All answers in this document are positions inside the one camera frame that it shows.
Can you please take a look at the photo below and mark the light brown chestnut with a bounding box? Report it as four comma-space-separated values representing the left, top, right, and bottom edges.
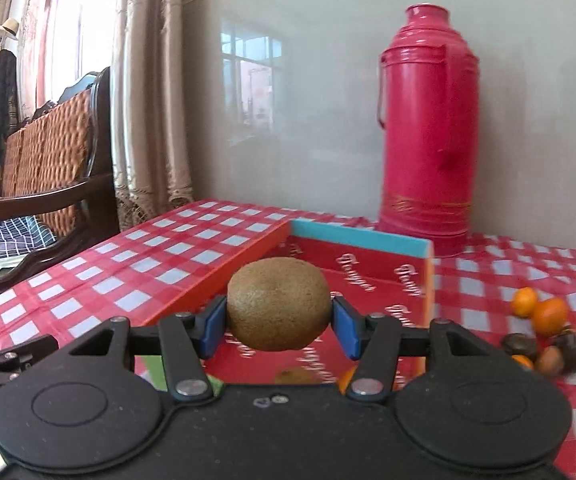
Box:
534, 346, 565, 376

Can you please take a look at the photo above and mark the blue checked cloth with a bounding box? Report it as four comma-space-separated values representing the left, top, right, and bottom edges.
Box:
0, 214, 59, 275

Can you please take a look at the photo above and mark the beige curtain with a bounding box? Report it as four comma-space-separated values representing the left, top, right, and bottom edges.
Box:
110, 0, 195, 228

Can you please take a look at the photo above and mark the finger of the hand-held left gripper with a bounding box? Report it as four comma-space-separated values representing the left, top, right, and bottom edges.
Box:
0, 334, 60, 380

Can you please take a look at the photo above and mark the red checked tablecloth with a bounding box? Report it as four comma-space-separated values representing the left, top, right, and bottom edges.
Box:
0, 199, 576, 480

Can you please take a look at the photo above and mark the brown kiwi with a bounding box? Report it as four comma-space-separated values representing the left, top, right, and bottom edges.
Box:
275, 368, 319, 386
226, 257, 331, 352

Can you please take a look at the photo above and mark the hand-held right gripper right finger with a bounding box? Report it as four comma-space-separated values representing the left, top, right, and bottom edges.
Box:
331, 296, 507, 404

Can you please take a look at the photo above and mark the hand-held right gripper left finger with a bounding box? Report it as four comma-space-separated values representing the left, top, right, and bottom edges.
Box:
69, 296, 228, 404

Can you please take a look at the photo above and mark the woven brown chair cushion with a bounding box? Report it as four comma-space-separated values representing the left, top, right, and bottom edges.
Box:
0, 87, 95, 233

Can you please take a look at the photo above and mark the red thermos flask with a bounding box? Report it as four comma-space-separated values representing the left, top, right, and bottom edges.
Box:
375, 3, 483, 260

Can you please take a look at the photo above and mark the wooden sofa with cushions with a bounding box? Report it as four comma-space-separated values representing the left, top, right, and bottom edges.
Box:
0, 66, 120, 308

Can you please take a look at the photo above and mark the sheer white curtain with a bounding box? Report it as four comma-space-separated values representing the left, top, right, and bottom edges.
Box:
17, 0, 136, 111

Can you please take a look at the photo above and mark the red cardboard box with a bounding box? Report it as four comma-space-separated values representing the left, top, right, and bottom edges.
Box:
134, 218, 436, 397

